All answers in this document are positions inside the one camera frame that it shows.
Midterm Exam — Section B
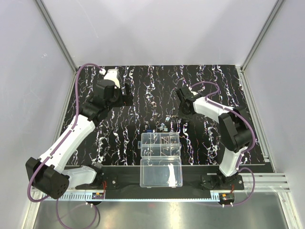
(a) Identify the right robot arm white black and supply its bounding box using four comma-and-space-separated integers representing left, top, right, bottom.
176, 87, 255, 185

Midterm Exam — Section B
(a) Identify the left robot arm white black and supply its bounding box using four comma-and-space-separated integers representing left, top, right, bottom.
25, 79, 133, 202

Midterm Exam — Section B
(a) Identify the black marbled table mat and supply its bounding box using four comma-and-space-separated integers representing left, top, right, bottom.
63, 64, 270, 167

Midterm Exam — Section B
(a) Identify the clear plastic organizer box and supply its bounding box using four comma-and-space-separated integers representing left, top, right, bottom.
140, 132, 183, 188

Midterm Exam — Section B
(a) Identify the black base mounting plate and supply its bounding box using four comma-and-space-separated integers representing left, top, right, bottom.
75, 163, 244, 201

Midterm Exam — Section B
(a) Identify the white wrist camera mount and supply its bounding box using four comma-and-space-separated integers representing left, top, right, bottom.
104, 69, 121, 88

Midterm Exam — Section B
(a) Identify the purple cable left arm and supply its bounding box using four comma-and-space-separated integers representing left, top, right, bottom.
27, 63, 107, 227

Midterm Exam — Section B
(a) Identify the white slotted cable duct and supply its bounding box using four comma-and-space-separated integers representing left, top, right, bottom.
60, 191, 220, 202

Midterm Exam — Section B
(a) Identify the aluminium rail right side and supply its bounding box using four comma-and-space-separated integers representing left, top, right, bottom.
207, 173, 291, 193

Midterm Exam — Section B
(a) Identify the left aluminium frame post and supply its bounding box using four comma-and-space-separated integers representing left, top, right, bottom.
34, 0, 77, 70

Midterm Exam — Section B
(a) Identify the aluminium frame post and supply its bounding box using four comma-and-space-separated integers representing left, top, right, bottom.
34, 0, 77, 70
240, 0, 286, 71

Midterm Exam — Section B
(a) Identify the right aluminium frame post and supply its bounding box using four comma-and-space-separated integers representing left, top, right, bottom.
240, 0, 286, 71

